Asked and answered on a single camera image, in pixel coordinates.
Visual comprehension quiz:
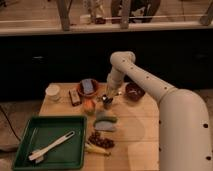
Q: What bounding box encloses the white paper cup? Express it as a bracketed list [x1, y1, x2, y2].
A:
[45, 85, 60, 101]

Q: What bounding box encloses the orange fruit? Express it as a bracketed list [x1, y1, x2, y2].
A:
[83, 99, 95, 115]

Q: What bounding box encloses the white dish brush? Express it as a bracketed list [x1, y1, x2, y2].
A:
[28, 131, 75, 161]

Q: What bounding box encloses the black cable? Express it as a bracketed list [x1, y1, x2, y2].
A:
[0, 105, 22, 142]

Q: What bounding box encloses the dark grape bunch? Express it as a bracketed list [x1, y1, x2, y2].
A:
[88, 131, 115, 149]

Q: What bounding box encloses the green plastic tray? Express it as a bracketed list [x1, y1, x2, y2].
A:
[12, 115, 87, 171]

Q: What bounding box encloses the silver metal fork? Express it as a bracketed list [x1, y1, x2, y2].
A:
[101, 92, 121, 103]

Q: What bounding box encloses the brown rectangular block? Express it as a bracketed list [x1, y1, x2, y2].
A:
[69, 89, 81, 106]

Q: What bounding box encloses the dark red bowl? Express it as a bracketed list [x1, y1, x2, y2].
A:
[125, 82, 145, 102]

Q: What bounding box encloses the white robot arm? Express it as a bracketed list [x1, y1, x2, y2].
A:
[106, 51, 213, 171]

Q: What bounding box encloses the grey cloth piece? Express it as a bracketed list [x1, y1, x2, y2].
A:
[95, 121, 116, 132]

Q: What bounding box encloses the blue sponge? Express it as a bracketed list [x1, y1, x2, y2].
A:
[82, 79, 94, 94]

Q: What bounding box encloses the orange bowl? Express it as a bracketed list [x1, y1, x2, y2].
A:
[77, 78, 99, 98]

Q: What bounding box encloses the green cucumber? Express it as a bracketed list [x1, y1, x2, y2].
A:
[95, 116, 117, 123]

